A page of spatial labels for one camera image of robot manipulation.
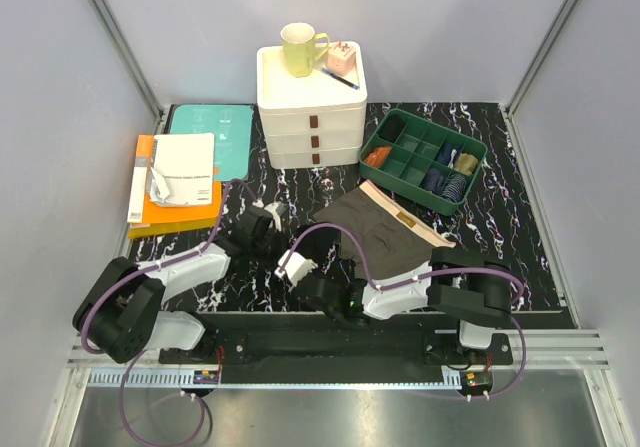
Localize blue pen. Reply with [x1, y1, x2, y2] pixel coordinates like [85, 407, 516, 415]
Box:
[321, 68, 360, 90]

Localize yellow-green mug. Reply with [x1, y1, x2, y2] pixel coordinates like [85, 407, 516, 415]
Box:
[280, 22, 331, 78]

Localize rolled black garment in tray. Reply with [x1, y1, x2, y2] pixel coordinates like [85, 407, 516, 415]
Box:
[378, 115, 406, 143]

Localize grey underwear with cream waistband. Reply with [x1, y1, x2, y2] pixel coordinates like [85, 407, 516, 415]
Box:
[314, 180, 456, 280]

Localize white three-drawer storage unit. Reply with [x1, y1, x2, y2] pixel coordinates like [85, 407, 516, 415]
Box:
[257, 41, 368, 169]

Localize green divided organizer tray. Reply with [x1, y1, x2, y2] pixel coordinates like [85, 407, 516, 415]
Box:
[359, 108, 489, 216]

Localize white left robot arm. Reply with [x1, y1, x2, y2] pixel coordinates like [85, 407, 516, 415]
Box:
[72, 202, 286, 363]

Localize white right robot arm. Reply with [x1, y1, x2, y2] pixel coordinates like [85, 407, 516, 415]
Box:
[275, 247, 524, 364]

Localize rolled navy garment in tray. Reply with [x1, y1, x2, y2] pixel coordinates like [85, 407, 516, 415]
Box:
[434, 142, 460, 167]

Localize orange book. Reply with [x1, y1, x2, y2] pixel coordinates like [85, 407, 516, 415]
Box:
[127, 133, 222, 239]

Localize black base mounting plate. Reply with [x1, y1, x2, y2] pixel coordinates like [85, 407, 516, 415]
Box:
[159, 312, 514, 366]

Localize rolled khaki garment in tray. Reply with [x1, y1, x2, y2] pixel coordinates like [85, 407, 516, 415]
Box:
[453, 153, 479, 176]

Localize rolled grey-blue garment in tray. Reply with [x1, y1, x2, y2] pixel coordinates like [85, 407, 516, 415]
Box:
[421, 168, 447, 195]

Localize rolled orange garment in tray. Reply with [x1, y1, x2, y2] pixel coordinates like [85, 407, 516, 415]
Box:
[363, 145, 392, 169]

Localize pink power adapter cube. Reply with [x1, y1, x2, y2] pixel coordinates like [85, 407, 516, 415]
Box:
[326, 41, 356, 77]

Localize teal plastic board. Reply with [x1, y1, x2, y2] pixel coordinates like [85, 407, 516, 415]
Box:
[167, 104, 253, 182]

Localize white paper manual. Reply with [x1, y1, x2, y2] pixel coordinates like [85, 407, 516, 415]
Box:
[148, 133, 215, 207]

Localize rolled striped garment in tray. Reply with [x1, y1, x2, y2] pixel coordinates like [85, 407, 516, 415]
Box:
[441, 172, 467, 203]

